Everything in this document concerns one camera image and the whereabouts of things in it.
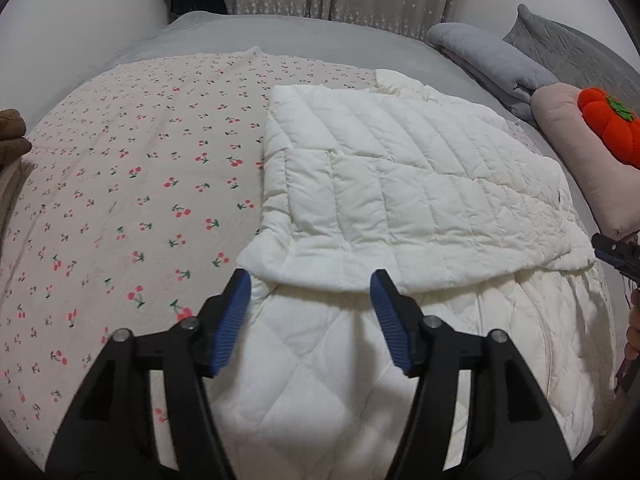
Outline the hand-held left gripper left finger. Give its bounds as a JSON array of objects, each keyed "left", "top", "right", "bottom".
[{"left": 45, "top": 267, "right": 253, "bottom": 480}]

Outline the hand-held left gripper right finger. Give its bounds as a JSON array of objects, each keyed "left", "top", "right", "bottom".
[{"left": 370, "top": 269, "right": 576, "bottom": 480}]

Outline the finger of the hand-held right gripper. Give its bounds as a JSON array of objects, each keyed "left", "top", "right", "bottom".
[{"left": 591, "top": 231, "right": 640, "bottom": 281}]

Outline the white quilted blanket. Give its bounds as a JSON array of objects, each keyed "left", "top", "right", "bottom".
[{"left": 235, "top": 69, "right": 616, "bottom": 480}]

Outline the person's right hand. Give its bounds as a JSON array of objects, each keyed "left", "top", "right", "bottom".
[{"left": 627, "top": 290, "right": 640, "bottom": 358}]

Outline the pink pillow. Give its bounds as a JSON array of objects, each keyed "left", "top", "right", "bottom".
[{"left": 530, "top": 84, "right": 640, "bottom": 238}]

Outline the orange pumpkin plush cushion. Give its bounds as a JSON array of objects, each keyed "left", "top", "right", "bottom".
[{"left": 577, "top": 87, "right": 640, "bottom": 170}]

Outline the cherry print bed cover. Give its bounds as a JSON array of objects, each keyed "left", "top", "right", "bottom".
[{"left": 0, "top": 46, "right": 541, "bottom": 461}]

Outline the grey quilted pillow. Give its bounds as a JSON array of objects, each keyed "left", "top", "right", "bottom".
[{"left": 502, "top": 4, "right": 640, "bottom": 111}]

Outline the grey folded blanket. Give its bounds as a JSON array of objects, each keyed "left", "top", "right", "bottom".
[{"left": 426, "top": 22, "right": 561, "bottom": 121}]

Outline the grey bed sheet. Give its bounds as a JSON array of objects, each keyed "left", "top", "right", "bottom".
[{"left": 25, "top": 10, "right": 506, "bottom": 131}]

